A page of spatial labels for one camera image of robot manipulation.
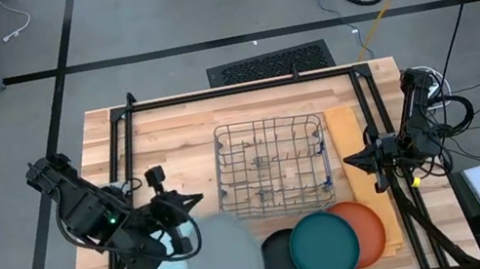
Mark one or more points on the black floor vent grate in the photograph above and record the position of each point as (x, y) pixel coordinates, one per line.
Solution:
(272, 64)

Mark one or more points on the dark foreground bowl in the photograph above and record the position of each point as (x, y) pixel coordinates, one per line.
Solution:
(278, 266)

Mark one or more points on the teal plate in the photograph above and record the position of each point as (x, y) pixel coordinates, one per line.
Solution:
(324, 248)

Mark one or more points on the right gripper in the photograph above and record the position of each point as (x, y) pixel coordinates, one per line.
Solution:
(384, 151)

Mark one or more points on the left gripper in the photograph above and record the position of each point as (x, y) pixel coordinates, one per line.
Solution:
(166, 207)

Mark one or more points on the orange plate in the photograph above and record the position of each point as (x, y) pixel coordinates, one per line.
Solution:
(368, 230)

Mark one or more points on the black rig frame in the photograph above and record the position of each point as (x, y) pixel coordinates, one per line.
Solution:
(237, 89)

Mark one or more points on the grey plate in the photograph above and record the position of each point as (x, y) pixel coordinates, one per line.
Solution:
(227, 260)

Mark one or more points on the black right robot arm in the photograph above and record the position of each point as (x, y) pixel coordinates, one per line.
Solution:
(416, 123)

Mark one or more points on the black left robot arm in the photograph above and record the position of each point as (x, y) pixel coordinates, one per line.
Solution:
(85, 211)

